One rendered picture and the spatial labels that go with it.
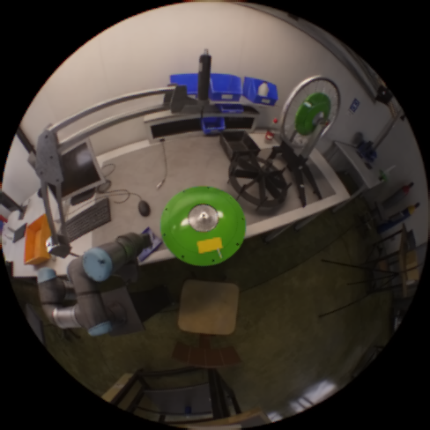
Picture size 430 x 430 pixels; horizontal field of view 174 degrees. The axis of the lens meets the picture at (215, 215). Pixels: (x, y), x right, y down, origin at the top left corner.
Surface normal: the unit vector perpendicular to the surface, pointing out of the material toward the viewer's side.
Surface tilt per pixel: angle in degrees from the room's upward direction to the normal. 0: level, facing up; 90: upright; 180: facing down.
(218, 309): 0
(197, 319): 0
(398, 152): 90
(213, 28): 90
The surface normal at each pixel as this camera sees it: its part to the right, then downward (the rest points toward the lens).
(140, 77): 0.29, 0.87
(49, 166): 0.67, 0.69
